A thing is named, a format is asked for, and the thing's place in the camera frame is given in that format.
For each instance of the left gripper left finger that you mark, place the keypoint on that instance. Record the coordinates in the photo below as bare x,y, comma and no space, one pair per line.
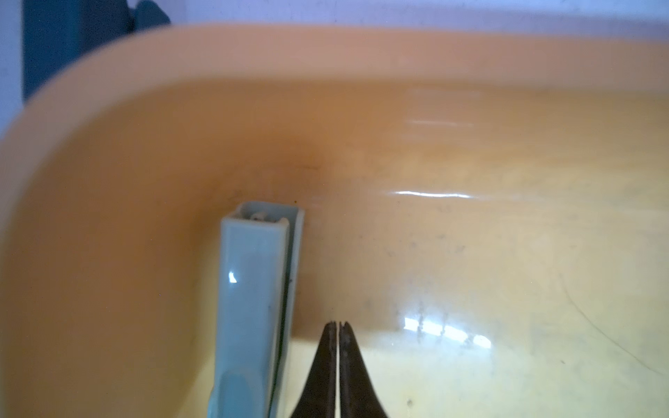
318,398

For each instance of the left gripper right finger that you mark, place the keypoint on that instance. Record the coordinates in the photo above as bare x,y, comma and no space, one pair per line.
357,396

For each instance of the pale green pruning pliers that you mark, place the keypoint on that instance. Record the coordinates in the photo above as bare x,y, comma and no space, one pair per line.
259,259

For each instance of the yellow plastic storage tray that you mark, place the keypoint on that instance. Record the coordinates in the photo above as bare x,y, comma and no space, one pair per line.
488,212

